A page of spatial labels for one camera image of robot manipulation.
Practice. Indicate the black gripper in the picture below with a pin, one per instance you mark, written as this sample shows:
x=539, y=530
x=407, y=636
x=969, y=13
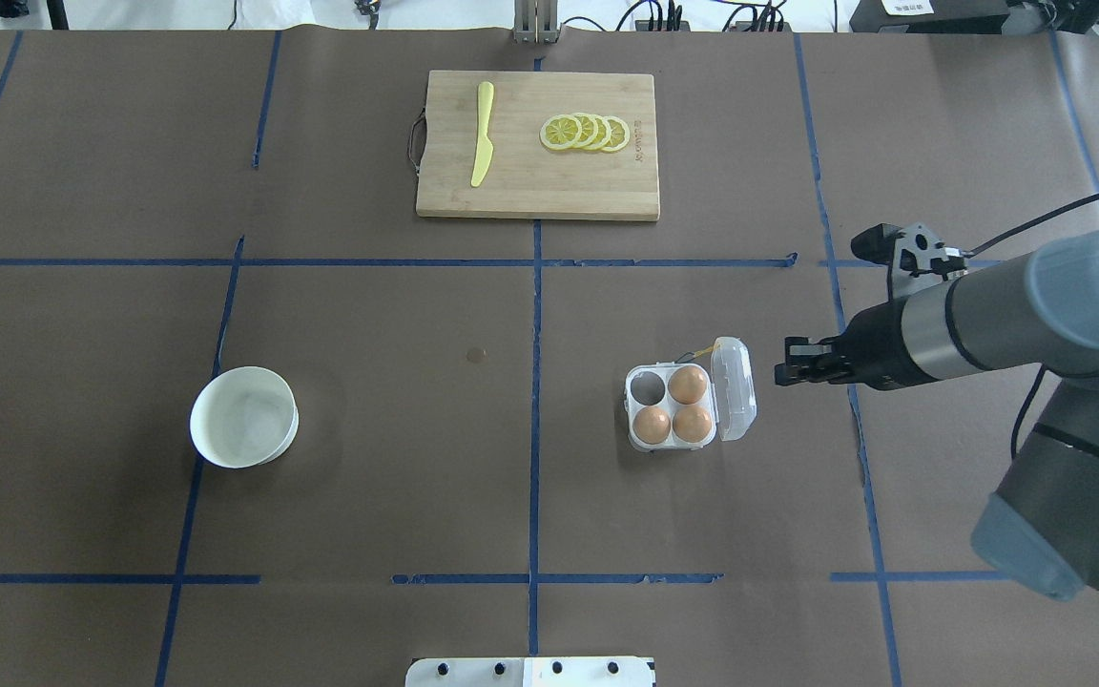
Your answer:
x=872, y=344

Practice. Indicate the clear plastic egg box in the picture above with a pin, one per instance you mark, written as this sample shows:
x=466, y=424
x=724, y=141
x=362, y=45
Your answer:
x=731, y=397

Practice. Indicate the brown egg from bowl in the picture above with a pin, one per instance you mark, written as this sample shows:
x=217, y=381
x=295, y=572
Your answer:
x=652, y=425

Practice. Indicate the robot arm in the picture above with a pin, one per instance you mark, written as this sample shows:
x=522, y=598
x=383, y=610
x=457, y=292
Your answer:
x=944, y=321

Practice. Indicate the upper brown egg in box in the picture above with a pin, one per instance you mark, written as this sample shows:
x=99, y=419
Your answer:
x=689, y=384

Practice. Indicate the brown egg in box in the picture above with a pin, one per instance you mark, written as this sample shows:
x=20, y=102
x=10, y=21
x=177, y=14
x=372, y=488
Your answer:
x=693, y=424
x=689, y=384

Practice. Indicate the lower brown egg in box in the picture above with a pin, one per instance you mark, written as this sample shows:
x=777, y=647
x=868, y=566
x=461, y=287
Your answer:
x=693, y=424

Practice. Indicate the back lemon slice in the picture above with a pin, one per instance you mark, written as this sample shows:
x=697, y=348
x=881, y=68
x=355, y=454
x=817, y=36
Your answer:
x=618, y=135

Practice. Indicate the lemon slice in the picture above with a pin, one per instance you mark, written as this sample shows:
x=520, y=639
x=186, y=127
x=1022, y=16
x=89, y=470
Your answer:
x=618, y=135
x=561, y=132
x=601, y=138
x=588, y=130

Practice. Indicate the front lemon slice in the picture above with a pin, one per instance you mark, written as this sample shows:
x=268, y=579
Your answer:
x=561, y=132

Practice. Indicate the wooden cutting board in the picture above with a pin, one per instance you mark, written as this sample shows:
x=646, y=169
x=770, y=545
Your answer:
x=527, y=181

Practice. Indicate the yellow plastic knife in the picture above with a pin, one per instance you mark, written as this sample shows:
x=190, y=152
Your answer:
x=483, y=152

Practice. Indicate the white bowl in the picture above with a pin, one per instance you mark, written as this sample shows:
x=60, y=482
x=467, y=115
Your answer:
x=245, y=417

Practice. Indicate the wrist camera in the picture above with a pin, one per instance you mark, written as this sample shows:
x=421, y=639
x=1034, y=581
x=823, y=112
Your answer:
x=914, y=256

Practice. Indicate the aluminium frame post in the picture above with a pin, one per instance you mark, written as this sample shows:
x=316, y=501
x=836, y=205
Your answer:
x=536, y=22

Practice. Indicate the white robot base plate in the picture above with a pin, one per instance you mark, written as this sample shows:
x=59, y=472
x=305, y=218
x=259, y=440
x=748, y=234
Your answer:
x=532, y=671

